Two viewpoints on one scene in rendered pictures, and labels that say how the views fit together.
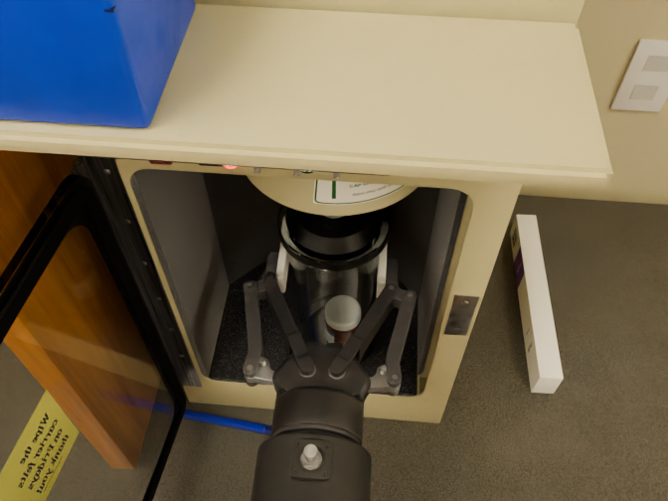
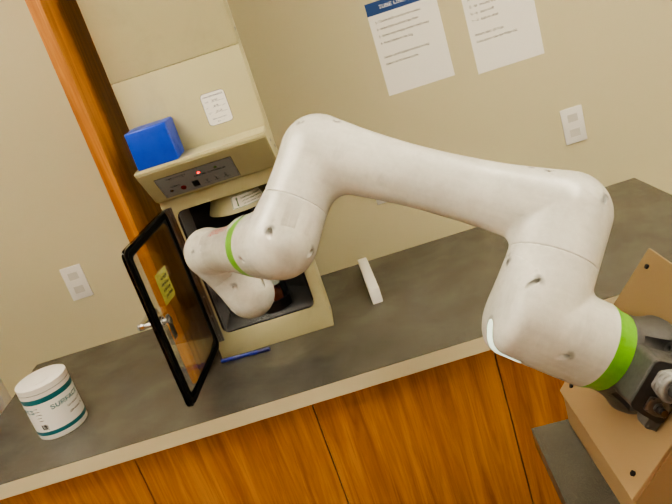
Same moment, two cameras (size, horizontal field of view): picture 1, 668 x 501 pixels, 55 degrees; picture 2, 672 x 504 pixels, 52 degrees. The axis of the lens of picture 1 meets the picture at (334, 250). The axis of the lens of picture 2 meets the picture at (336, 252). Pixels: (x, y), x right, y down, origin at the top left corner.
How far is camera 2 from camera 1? 1.42 m
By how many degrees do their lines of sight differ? 34
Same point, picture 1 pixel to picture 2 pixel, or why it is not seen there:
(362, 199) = (247, 204)
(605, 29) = not seen: hidden behind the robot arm
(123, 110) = (173, 155)
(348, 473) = not seen: hidden behind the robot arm
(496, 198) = not seen: hidden behind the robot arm
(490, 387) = (355, 309)
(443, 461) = (336, 332)
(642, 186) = (421, 239)
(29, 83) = (155, 155)
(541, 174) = (251, 137)
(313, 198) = (232, 208)
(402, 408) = (312, 318)
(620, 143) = (394, 220)
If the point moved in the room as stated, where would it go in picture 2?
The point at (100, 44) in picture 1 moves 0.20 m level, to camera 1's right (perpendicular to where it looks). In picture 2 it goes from (167, 140) to (250, 113)
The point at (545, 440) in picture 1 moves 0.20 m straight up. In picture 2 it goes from (380, 312) to (359, 245)
